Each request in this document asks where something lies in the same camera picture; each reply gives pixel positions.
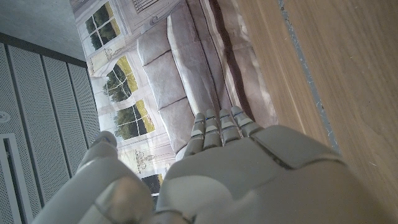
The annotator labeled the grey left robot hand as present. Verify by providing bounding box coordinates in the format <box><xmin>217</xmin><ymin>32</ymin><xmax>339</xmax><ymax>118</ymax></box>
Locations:
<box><xmin>30</xmin><ymin>105</ymin><xmax>398</xmax><ymax>224</ymax></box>

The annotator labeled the printed sofa room backdrop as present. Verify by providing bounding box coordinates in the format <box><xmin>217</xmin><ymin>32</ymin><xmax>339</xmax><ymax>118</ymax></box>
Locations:
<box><xmin>69</xmin><ymin>0</ymin><xmax>280</xmax><ymax>197</ymax></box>

